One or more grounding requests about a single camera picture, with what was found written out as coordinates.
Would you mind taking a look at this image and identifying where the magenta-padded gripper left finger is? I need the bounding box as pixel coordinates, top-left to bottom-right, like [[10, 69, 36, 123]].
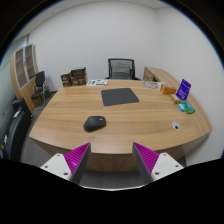
[[40, 142, 92, 185]]

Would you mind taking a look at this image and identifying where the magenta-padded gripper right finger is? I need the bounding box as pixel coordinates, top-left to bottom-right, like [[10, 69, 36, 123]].
[[132, 142, 185, 184]]

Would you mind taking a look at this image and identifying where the black computer mouse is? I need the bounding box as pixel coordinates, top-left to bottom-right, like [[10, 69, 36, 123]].
[[83, 115, 107, 133]]

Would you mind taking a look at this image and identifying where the dark grey mouse pad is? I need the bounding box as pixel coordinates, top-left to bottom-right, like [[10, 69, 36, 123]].
[[100, 87, 140, 107]]

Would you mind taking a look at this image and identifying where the yellow small box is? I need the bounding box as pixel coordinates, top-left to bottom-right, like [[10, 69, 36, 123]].
[[169, 93, 181, 104]]

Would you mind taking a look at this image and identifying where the green small box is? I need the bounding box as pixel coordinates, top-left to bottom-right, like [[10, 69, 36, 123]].
[[181, 100, 196, 115]]

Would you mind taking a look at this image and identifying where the black leather office chair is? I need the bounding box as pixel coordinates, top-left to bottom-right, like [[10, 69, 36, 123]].
[[0, 97, 33, 163]]

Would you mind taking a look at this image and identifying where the orange cardboard box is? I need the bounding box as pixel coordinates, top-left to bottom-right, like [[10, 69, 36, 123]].
[[162, 85, 178, 96]]

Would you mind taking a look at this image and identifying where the round clear disc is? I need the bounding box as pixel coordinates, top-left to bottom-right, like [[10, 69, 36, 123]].
[[143, 80, 163, 90]]

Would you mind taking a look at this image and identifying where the purple standing card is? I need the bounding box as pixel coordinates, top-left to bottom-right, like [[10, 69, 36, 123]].
[[175, 78, 192, 101]]

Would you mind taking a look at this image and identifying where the white printed sheet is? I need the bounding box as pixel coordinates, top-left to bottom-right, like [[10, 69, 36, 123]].
[[86, 78, 109, 87]]

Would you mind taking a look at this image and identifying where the small brown cardboard box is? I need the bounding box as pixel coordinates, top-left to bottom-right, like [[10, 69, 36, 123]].
[[60, 71, 73, 88]]

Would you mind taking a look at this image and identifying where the large dark brown box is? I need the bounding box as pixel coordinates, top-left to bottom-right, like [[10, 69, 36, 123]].
[[70, 67, 88, 87]]

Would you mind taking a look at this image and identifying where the wooden side cabinet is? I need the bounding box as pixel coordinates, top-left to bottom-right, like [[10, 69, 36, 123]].
[[142, 66, 183, 88]]

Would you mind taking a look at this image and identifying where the small black chair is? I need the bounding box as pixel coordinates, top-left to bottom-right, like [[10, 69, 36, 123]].
[[30, 70, 53, 108]]

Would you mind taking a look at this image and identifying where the grey backpack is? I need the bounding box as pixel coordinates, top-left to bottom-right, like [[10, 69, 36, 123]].
[[111, 63, 133, 80]]

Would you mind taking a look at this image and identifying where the wooden shelf cabinet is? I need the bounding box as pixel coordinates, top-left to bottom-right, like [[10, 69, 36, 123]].
[[9, 43, 43, 113]]

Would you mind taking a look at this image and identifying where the black mesh office chair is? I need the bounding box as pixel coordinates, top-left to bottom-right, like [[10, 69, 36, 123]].
[[107, 58, 141, 81]]

